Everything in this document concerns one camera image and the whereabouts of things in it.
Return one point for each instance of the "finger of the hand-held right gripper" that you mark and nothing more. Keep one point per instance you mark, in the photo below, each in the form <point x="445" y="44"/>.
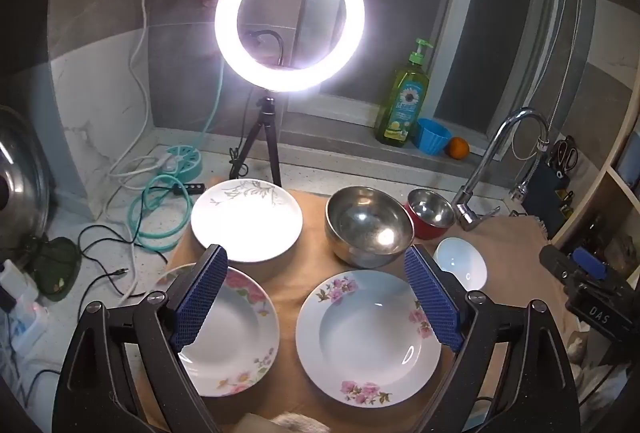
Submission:
<point x="590" y="260"/>
<point x="555" y="263"/>

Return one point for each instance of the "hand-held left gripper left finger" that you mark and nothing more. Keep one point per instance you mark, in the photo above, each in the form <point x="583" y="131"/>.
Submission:
<point x="197" y="298"/>

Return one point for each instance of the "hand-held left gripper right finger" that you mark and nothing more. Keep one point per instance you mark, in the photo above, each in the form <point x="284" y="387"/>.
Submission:
<point x="432" y="298"/>

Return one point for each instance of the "white plate mixed flower print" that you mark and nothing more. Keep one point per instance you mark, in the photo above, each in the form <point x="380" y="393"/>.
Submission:
<point x="230" y="328"/>

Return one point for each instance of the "light blue ceramic bowl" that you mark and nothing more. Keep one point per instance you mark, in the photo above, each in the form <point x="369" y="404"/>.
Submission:
<point x="460" y="263"/>

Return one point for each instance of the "white plate pink blossom print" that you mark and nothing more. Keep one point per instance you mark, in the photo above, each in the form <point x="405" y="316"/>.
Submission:
<point x="367" y="338"/>

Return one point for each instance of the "red steel bowl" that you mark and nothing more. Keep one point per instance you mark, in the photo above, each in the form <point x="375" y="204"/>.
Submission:
<point x="430" y="210"/>

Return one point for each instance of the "white plate grey leaf print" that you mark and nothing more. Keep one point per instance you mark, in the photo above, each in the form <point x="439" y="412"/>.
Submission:
<point x="247" y="220"/>

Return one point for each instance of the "large steel bowl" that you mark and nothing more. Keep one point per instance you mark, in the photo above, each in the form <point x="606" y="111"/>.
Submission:
<point x="369" y="225"/>

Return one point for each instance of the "person's right hand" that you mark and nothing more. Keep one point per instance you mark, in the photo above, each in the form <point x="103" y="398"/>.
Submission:
<point x="597" y="370"/>

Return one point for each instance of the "dark utensil holder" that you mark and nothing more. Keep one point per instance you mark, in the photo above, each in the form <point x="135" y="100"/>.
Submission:
<point x="545" y="193"/>

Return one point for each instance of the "wooden shelf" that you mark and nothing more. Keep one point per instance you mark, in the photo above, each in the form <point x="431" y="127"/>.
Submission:
<point x="617" y="185"/>

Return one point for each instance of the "black scissors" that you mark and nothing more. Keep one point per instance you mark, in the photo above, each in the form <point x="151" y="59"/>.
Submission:
<point x="565" y="155"/>

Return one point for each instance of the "tan towel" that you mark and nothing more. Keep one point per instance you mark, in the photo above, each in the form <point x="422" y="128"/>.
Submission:
<point x="310" y="263"/>

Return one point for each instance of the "chrome faucet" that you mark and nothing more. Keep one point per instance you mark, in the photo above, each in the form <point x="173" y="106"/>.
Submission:
<point x="482" y="165"/>

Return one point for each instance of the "dark green mat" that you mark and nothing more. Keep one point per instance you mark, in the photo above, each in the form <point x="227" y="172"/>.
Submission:
<point x="57" y="268"/>

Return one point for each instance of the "orange fruit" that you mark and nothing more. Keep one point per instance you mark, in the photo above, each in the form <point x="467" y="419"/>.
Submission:
<point x="458" y="148"/>

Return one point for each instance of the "blue fluted silicone cup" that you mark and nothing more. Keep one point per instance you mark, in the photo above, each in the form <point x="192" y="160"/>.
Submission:
<point x="432" y="135"/>

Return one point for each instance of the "white charger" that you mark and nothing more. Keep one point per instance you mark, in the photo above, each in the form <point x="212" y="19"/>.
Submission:
<point x="20" y="308"/>

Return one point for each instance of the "black tripod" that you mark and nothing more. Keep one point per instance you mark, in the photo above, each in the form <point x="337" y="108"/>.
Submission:
<point x="267" y="133"/>

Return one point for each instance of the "green dish soap bottle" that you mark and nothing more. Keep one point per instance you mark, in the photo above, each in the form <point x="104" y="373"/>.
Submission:
<point x="402" y="98"/>

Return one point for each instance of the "steel pot lid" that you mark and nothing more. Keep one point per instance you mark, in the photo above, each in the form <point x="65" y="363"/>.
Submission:
<point x="20" y="183"/>

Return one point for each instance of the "black inline switch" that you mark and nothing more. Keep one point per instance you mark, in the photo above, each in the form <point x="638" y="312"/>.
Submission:
<point x="190" y="187"/>

